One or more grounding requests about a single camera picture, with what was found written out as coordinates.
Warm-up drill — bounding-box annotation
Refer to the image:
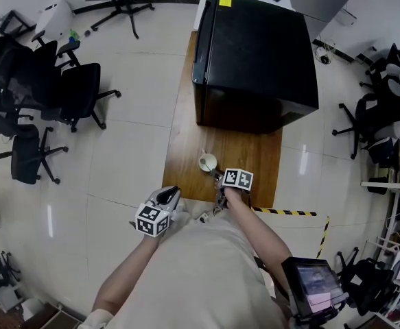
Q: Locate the person's left white shoe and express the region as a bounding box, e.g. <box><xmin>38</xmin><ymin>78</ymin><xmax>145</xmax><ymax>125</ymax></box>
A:
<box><xmin>170</xmin><ymin>199</ymin><xmax>192</xmax><ymax>224</ymax></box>

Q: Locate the person's left forearm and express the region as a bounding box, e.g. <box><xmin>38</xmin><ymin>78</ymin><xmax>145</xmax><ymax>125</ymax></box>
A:
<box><xmin>91</xmin><ymin>236</ymin><xmax>159</xmax><ymax>317</ymax></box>

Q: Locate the white cup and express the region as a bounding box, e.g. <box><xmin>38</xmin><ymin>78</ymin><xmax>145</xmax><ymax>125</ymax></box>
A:
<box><xmin>198</xmin><ymin>148</ymin><xmax>218</xmax><ymax>174</ymax></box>

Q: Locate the black tablet screen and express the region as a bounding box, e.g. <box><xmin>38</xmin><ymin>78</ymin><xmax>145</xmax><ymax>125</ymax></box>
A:
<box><xmin>281</xmin><ymin>256</ymin><xmax>350</xmax><ymax>321</ymax></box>

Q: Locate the metal spoon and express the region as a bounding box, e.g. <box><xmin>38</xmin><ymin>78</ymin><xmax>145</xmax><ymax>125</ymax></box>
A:
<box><xmin>200</xmin><ymin>158</ymin><xmax>217</xmax><ymax>175</ymax></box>

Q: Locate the black mini fridge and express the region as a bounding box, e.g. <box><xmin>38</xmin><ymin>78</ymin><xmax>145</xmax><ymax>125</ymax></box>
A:
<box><xmin>191</xmin><ymin>0</ymin><xmax>320</xmax><ymax>135</ymax></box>

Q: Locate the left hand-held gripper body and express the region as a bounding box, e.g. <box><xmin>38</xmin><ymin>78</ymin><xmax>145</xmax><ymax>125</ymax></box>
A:
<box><xmin>134</xmin><ymin>197</ymin><xmax>180</xmax><ymax>238</ymax></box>

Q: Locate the yellow black hazard tape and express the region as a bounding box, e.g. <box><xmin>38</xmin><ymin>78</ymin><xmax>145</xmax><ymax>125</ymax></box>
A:
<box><xmin>250</xmin><ymin>206</ymin><xmax>318</xmax><ymax>217</ymax></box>
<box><xmin>316</xmin><ymin>216</ymin><xmax>331</xmax><ymax>259</ymax></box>

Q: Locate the person's right forearm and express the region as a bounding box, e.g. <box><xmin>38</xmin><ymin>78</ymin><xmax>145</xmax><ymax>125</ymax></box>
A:
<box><xmin>224</xmin><ymin>187</ymin><xmax>294</xmax><ymax>294</ymax></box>

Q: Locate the person's beige clothing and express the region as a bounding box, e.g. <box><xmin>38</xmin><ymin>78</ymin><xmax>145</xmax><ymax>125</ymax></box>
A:
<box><xmin>78</xmin><ymin>214</ymin><xmax>290</xmax><ymax>329</ymax></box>

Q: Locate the floor socket with cables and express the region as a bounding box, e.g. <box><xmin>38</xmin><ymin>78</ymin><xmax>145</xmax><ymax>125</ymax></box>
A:
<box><xmin>314</xmin><ymin>42</ymin><xmax>333</xmax><ymax>64</ymax></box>

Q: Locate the black wheeled screen stand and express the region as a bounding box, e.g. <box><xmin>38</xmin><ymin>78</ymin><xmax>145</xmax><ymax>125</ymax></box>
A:
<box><xmin>72</xmin><ymin>0</ymin><xmax>156</xmax><ymax>40</ymax></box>

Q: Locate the white air purifier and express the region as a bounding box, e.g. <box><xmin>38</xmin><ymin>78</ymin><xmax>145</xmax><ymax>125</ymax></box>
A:
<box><xmin>34</xmin><ymin>0</ymin><xmax>75</xmax><ymax>42</ymax></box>

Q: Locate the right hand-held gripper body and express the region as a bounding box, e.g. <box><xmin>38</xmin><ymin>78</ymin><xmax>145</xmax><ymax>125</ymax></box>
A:
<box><xmin>215</xmin><ymin>168</ymin><xmax>255</xmax><ymax>215</ymax></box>

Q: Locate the black office chair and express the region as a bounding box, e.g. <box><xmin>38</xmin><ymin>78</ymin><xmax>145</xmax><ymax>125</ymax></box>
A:
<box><xmin>31</xmin><ymin>39</ymin><xmax>122</xmax><ymax>133</ymax></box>
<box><xmin>332</xmin><ymin>93</ymin><xmax>400</xmax><ymax>160</ymax></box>
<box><xmin>336</xmin><ymin>247</ymin><xmax>398</xmax><ymax>317</ymax></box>
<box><xmin>0</xmin><ymin>124</ymin><xmax>69</xmax><ymax>185</ymax></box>
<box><xmin>0</xmin><ymin>34</ymin><xmax>60</xmax><ymax>116</ymax></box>

